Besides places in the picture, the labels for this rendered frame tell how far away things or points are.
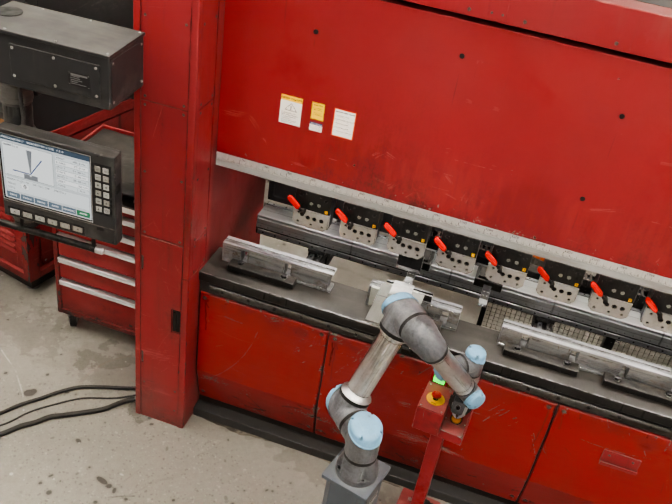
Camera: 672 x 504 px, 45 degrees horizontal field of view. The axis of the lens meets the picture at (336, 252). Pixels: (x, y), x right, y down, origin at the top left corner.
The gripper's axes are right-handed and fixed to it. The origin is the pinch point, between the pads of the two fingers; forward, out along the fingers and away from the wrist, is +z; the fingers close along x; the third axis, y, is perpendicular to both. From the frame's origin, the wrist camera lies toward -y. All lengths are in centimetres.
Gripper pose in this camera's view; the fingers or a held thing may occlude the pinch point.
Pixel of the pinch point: (456, 417)
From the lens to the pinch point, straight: 327.2
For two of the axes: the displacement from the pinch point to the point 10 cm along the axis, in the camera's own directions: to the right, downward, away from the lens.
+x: -9.2, -3.2, 2.4
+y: 3.9, -5.5, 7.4
